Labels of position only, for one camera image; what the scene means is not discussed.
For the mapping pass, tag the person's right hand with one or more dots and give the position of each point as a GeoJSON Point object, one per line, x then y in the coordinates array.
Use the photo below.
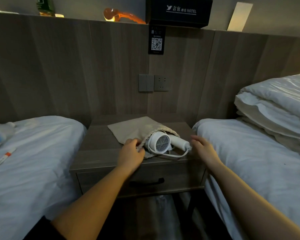
{"type": "Point", "coordinates": [205, 152]}

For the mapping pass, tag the person's left hand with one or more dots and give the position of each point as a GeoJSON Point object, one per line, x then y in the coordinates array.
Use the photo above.
{"type": "Point", "coordinates": [130, 157]}

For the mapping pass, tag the person's right thumb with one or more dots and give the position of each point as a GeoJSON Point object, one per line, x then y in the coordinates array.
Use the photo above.
{"type": "Point", "coordinates": [195, 145]}

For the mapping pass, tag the person's left thumb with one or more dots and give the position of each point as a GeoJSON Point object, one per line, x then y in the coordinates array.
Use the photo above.
{"type": "Point", "coordinates": [141, 150]}

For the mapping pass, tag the person's left forearm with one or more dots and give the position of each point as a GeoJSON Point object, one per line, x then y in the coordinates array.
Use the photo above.
{"type": "Point", "coordinates": [90, 204]}

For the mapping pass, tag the person's right forearm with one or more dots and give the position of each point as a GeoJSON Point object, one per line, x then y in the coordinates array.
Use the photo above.
{"type": "Point", "coordinates": [250, 204]}

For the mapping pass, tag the white hair dryer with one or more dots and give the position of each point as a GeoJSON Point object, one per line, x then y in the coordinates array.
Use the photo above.
{"type": "Point", "coordinates": [162, 143]}

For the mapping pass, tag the wooden nightstand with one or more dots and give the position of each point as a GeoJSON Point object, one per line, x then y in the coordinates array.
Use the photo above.
{"type": "Point", "coordinates": [102, 157]}

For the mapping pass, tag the bed with white sheet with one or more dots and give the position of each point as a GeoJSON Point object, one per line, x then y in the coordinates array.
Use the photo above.
{"type": "Point", "coordinates": [35, 172]}
{"type": "Point", "coordinates": [260, 172]}

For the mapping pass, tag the folded white duvet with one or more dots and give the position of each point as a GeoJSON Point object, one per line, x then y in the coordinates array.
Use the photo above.
{"type": "Point", "coordinates": [277, 107]}

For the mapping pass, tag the black code sign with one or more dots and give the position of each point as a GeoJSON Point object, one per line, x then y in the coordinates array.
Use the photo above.
{"type": "Point", "coordinates": [156, 41]}

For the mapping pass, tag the wooden headboard panel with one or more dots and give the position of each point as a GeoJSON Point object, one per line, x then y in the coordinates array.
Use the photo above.
{"type": "Point", "coordinates": [65, 67]}

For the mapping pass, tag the black sleeve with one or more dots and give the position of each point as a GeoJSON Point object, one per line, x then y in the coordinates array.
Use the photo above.
{"type": "Point", "coordinates": [42, 231]}

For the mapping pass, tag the orange translucent massager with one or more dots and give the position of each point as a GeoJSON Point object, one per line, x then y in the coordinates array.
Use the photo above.
{"type": "Point", "coordinates": [125, 16]}

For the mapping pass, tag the black tissue box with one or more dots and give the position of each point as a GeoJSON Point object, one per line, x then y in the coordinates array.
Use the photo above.
{"type": "Point", "coordinates": [178, 11]}

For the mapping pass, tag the white card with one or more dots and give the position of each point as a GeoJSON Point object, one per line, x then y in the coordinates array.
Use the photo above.
{"type": "Point", "coordinates": [240, 16]}

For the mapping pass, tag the white pen with orange band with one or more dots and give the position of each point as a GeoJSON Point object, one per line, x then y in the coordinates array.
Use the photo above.
{"type": "Point", "coordinates": [3, 158]}

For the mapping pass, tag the clear plastic bottle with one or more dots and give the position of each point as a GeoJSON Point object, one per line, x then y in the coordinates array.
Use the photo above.
{"type": "Point", "coordinates": [0, 136]}

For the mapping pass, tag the green bottle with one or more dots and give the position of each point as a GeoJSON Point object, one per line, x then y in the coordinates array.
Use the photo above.
{"type": "Point", "coordinates": [45, 6]}

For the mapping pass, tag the white paper sheet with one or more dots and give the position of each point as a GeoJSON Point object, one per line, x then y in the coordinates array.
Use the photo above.
{"type": "Point", "coordinates": [5, 11]}

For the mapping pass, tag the grey light switch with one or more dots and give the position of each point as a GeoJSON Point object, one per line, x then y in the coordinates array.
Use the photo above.
{"type": "Point", "coordinates": [146, 83]}

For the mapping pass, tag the grey wall socket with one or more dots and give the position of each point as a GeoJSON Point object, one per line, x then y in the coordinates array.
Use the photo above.
{"type": "Point", "coordinates": [161, 83]}

